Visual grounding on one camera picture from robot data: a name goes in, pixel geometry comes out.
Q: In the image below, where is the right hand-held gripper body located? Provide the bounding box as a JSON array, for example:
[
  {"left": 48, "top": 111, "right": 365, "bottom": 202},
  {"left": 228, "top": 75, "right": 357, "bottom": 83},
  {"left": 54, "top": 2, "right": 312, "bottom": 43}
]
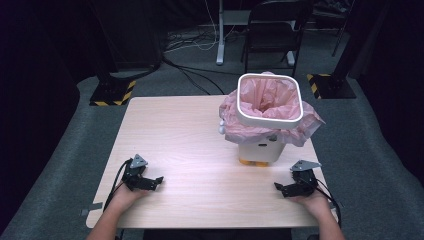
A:
[{"left": 289, "top": 159, "right": 323, "bottom": 198}]

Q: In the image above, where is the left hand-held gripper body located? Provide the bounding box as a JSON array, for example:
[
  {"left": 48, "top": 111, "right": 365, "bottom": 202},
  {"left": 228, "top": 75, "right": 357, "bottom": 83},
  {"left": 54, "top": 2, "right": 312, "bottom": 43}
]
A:
[{"left": 121, "top": 153, "right": 149, "bottom": 192}]

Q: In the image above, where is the white trash bin with face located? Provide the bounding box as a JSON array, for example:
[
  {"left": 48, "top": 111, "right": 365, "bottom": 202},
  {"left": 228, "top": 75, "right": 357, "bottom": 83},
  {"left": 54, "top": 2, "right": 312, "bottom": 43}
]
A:
[{"left": 218, "top": 118, "right": 288, "bottom": 168}]

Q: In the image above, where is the white bin rim ring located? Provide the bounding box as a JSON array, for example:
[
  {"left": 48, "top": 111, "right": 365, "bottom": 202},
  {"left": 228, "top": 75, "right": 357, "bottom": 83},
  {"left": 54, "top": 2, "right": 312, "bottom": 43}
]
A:
[{"left": 235, "top": 73, "right": 305, "bottom": 130}]

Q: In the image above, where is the pink plastic trash bag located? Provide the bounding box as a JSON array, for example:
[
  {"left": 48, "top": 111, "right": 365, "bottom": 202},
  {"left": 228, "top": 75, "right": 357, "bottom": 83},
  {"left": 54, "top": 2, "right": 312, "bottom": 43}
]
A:
[{"left": 218, "top": 70, "right": 326, "bottom": 148}]

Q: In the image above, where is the person's left hand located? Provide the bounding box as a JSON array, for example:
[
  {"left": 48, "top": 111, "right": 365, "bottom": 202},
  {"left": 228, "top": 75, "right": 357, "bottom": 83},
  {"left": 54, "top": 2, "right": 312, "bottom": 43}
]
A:
[{"left": 111, "top": 182, "right": 150, "bottom": 214}]

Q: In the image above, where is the person's right hand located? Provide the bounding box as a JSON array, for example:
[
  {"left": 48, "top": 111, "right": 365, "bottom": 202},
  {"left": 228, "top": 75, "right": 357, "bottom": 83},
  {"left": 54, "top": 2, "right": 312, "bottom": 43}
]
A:
[{"left": 288, "top": 190, "right": 332, "bottom": 219}]

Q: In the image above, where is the person's dark clothing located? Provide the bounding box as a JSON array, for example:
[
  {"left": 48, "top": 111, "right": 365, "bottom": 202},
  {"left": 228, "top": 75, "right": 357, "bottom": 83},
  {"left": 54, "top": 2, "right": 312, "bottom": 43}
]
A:
[{"left": 143, "top": 228, "right": 293, "bottom": 240}]

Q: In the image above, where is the black stand with striped base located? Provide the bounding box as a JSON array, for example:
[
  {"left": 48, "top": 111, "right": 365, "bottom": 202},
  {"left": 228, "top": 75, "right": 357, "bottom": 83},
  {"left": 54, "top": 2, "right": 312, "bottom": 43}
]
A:
[
  {"left": 89, "top": 59, "right": 137, "bottom": 107},
  {"left": 306, "top": 0, "right": 368, "bottom": 100}
]

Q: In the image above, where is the black chair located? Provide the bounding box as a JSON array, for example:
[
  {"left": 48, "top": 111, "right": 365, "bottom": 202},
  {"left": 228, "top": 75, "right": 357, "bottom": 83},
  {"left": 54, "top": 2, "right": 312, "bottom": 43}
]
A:
[{"left": 240, "top": 0, "right": 314, "bottom": 78}]

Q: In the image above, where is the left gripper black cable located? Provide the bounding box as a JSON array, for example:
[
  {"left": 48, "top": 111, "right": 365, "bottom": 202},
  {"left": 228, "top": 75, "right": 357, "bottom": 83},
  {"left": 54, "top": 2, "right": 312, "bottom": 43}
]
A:
[{"left": 103, "top": 159, "right": 133, "bottom": 212}]

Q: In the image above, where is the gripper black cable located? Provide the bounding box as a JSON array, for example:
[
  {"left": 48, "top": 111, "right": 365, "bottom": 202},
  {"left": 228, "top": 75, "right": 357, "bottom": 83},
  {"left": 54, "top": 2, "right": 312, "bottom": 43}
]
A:
[
  {"left": 103, "top": 159, "right": 133, "bottom": 212},
  {"left": 314, "top": 178, "right": 343, "bottom": 228}
]

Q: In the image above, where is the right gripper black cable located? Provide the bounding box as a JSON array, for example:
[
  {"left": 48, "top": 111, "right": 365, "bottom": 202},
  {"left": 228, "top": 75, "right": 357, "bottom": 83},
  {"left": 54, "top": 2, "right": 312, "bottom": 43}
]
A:
[{"left": 314, "top": 178, "right": 343, "bottom": 228}]

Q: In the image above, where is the black floor cable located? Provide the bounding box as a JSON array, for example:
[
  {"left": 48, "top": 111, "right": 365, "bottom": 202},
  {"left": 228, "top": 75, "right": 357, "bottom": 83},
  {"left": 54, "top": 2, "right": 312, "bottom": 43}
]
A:
[{"left": 162, "top": 56, "right": 242, "bottom": 96}]

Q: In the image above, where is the bundle of floor cables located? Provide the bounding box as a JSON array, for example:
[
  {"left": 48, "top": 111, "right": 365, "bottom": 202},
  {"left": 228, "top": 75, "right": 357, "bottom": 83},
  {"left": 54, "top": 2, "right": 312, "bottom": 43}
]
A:
[{"left": 164, "top": 0, "right": 236, "bottom": 54}]

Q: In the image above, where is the white desk frame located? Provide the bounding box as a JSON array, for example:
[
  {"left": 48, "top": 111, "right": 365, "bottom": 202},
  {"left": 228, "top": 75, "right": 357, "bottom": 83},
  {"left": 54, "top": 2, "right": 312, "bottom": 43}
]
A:
[{"left": 215, "top": 0, "right": 296, "bottom": 66}]

